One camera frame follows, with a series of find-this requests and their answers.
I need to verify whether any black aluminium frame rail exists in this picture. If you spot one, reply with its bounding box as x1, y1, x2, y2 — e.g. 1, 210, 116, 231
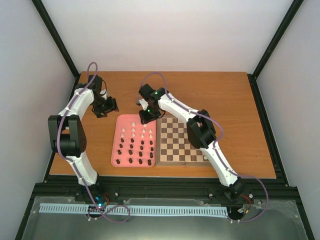
31, 175, 300, 201

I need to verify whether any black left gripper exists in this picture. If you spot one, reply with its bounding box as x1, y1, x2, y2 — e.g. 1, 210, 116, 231
91, 96, 120, 119

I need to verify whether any wooden chessboard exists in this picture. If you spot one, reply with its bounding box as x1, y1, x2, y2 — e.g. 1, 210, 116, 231
155, 115, 211, 167

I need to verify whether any pink plastic tray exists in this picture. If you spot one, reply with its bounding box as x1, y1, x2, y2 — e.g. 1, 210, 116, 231
110, 114, 157, 168

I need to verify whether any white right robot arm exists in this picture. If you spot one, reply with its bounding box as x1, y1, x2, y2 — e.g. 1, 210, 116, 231
137, 84, 245, 203

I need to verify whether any left controller circuit board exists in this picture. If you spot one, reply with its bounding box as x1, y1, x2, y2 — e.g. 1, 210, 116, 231
94, 192, 110, 209

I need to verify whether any controller circuit board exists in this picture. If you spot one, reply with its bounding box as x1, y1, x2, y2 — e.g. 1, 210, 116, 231
237, 194, 252, 217
94, 192, 110, 209

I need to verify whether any light blue cable duct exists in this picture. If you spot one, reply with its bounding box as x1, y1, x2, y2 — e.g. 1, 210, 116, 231
38, 203, 228, 218

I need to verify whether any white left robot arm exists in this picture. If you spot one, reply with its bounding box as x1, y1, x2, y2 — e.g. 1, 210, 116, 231
47, 74, 119, 202

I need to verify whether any right controller circuit board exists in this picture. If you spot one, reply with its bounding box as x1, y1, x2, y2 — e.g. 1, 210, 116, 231
237, 194, 252, 217

